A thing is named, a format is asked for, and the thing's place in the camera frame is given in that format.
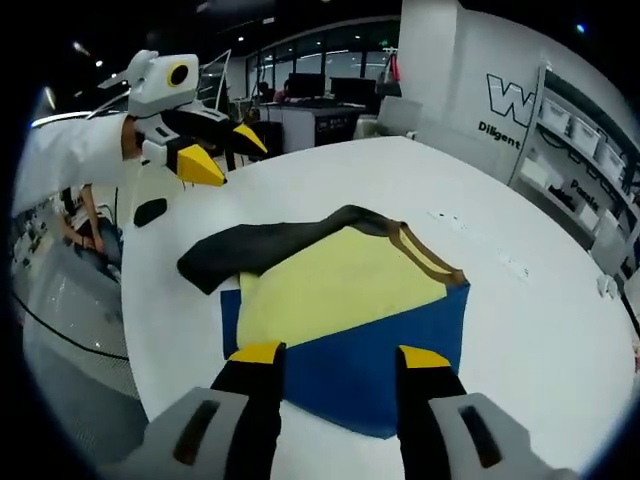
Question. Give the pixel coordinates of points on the small black oval object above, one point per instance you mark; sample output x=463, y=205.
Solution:
x=150, y=212

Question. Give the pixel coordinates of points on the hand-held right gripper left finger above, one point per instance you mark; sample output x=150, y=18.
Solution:
x=225, y=435

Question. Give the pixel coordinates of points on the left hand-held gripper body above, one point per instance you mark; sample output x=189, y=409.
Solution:
x=155, y=90

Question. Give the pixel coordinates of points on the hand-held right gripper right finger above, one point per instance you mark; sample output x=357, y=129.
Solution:
x=435, y=430

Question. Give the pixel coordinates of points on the grey mesh office chair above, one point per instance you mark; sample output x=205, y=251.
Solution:
x=75, y=320

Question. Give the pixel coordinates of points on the person's left hand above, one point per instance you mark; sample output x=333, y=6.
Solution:
x=131, y=137

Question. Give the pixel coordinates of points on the white crumpled cloth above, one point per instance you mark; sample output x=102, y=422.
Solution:
x=608, y=286

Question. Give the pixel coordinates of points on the black computer monitor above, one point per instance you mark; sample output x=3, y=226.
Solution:
x=352, y=89
x=305, y=85

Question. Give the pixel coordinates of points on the white storage bin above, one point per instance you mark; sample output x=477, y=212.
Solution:
x=610, y=154
x=582, y=134
x=556, y=114

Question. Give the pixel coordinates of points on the white office chair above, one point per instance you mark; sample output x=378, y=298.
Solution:
x=400, y=117

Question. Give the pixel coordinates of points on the grey metal shelf rack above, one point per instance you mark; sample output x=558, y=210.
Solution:
x=580, y=165

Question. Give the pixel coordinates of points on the yellow blue black garment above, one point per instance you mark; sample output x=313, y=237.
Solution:
x=325, y=280

